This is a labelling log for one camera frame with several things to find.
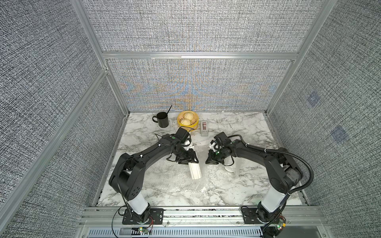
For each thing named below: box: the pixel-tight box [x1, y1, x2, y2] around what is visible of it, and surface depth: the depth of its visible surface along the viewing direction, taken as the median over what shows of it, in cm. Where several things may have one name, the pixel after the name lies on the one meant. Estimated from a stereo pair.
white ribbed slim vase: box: [188, 162, 202, 180], surface depth 82 cm
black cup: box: [152, 112, 169, 128], surface depth 108 cm
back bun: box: [183, 111, 195, 120], surface depth 112 cm
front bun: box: [180, 118, 192, 126], surface depth 108 cm
